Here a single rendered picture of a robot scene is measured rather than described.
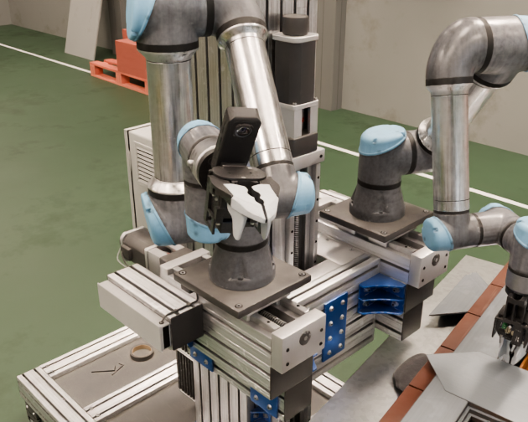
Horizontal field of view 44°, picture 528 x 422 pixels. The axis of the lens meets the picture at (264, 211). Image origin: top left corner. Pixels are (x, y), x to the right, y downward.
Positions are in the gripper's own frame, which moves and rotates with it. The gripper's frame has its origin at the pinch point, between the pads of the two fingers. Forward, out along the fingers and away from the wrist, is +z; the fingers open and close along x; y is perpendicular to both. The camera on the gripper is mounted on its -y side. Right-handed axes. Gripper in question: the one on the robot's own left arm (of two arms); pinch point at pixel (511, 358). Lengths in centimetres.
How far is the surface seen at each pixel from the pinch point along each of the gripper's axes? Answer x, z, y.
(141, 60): -492, 52, -356
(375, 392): -28.3, 17.3, 9.4
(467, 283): -27, 14, -49
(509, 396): 3.4, 0.7, 12.4
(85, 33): -700, 56, -454
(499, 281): -14.4, 3.0, -37.7
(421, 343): -27.5, 17.5, -16.5
